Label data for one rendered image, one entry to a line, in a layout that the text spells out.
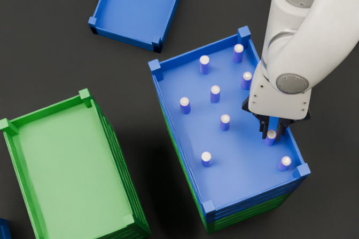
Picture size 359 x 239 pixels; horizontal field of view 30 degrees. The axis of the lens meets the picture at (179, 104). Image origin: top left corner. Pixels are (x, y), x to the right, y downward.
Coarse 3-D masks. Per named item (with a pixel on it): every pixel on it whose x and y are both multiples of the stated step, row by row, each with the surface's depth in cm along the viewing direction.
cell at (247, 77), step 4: (244, 72) 125; (248, 72) 125; (244, 76) 125; (248, 76) 124; (244, 80) 125; (248, 80) 124; (244, 84) 127; (248, 84) 127; (244, 88) 130; (248, 88) 130
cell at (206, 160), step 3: (204, 153) 121; (207, 153) 121; (201, 156) 121; (204, 156) 121; (207, 156) 121; (210, 156) 121; (201, 159) 122; (204, 159) 121; (207, 159) 121; (210, 159) 121; (201, 162) 126; (204, 162) 122; (207, 162) 122; (210, 162) 125; (204, 165) 126; (207, 165) 125
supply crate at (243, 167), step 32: (160, 64) 127; (192, 64) 132; (224, 64) 132; (256, 64) 129; (160, 96) 126; (192, 96) 131; (224, 96) 130; (192, 128) 129; (256, 128) 128; (288, 128) 123; (192, 160) 127; (224, 160) 127; (256, 160) 127; (224, 192) 126; (256, 192) 125
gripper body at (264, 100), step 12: (252, 84) 112; (264, 84) 109; (252, 96) 112; (264, 96) 111; (276, 96) 111; (288, 96) 110; (300, 96) 110; (252, 108) 115; (264, 108) 114; (276, 108) 113; (288, 108) 113; (300, 108) 112
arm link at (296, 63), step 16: (320, 0) 88; (336, 0) 88; (352, 0) 88; (320, 16) 88; (336, 16) 88; (352, 16) 89; (304, 32) 89; (320, 32) 89; (336, 32) 89; (352, 32) 89; (272, 48) 97; (288, 48) 92; (304, 48) 90; (320, 48) 89; (336, 48) 90; (352, 48) 91; (272, 64) 95; (288, 64) 92; (304, 64) 91; (320, 64) 91; (336, 64) 92; (272, 80) 96; (288, 80) 94; (304, 80) 94; (320, 80) 94
